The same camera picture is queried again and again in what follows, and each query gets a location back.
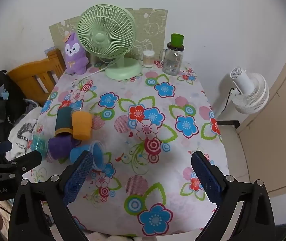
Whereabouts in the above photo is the green cup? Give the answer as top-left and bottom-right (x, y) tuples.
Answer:
(171, 33), (185, 48)

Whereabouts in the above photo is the glass mug jar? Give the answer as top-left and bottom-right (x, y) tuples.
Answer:
(160, 43), (185, 76)

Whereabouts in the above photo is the dark teal cup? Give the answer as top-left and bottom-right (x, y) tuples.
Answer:
(55, 107), (74, 136)

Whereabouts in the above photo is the beige cabinet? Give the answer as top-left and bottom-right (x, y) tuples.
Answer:
(235, 22), (286, 194)

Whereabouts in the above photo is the purple plush toy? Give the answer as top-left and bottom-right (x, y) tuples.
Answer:
(63, 32), (89, 75)

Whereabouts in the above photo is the green desk fan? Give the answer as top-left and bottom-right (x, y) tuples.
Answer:
(77, 4), (143, 80)

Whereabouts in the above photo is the black fan power cable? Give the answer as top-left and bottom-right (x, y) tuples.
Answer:
(217, 87), (235, 117)

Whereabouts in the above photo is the white circulator fan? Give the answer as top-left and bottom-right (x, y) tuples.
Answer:
(230, 67), (270, 115)

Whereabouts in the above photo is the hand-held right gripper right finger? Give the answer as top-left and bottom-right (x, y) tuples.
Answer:
(191, 151), (275, 241)

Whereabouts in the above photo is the white plastic bag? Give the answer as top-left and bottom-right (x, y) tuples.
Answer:
(8, 107), (43, 161)

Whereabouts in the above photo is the blue cup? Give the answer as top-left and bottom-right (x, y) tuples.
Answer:
(70, 141), (107, 170)

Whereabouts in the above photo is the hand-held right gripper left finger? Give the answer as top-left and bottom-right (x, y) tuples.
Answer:
(8, 151), (94, 241)

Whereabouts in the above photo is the floral tablecloth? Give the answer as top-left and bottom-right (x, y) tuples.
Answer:
(21, 66), (230, 238)

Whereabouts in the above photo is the white fan cord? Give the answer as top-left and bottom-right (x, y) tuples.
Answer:
(82, 64), (114, 77)

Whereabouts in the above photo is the purple cup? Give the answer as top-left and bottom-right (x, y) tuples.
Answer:
(47, 135), (81, 160)

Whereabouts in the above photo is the black clothing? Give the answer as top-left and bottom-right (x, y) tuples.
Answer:
(0, 70), (33, 156)

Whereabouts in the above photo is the green patterned board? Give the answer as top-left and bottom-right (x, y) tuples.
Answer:
(49, 8), (168, 62)

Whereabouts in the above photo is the turquoise cup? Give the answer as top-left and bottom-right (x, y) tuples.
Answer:
(31, 134), (49, 156)

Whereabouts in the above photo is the orange cup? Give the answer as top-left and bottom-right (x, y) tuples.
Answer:
(72, 111), (94, 140)

